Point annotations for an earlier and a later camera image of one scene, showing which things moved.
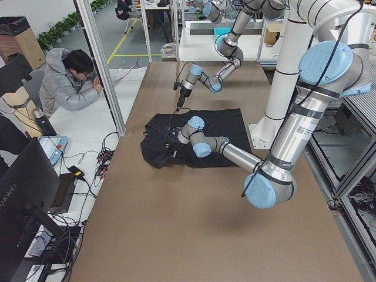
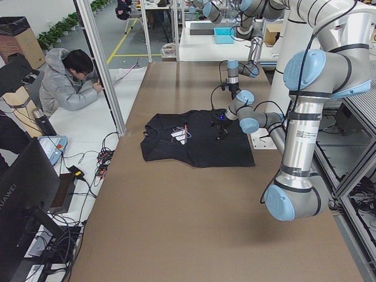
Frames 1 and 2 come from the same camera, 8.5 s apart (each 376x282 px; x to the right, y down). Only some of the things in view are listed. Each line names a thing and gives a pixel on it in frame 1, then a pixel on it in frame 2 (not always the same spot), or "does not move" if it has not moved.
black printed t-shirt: (160, 145) does not move
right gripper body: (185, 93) to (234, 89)
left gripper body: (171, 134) to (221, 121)
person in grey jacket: (70, 81) does not move
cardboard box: (16, 36) does not move
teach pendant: (53, 145) does not move
